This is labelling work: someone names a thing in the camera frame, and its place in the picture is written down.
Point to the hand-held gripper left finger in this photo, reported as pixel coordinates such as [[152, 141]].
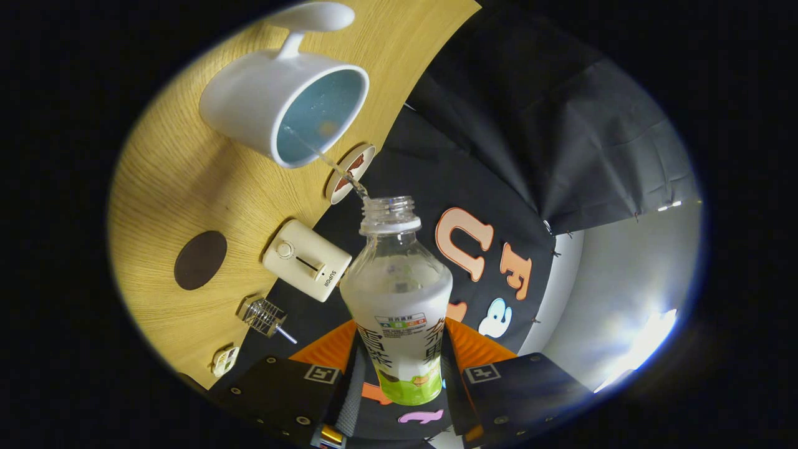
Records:
[[280, 390]]

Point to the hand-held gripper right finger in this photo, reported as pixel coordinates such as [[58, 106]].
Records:
[[530, 393]]

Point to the clear juice bottle white label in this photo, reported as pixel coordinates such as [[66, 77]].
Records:
[[396, 299]]

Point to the dark brown round coaster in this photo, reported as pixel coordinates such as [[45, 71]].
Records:
[[200, 260]]

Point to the white cup blue inside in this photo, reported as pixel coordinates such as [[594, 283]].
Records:
[[249, 100]]

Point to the white divided dish with beans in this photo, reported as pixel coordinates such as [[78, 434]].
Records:
[[224, 362]]

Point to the cream toaster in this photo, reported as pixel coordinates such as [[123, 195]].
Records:
[[305, 259]]

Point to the wooden table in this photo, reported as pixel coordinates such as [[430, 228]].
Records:
[[168, 187]]

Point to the red-brown food piece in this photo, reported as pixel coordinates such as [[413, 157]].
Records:
[[356, 163]]

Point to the white oval plate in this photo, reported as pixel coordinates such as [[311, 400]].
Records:
[[368, 153]]

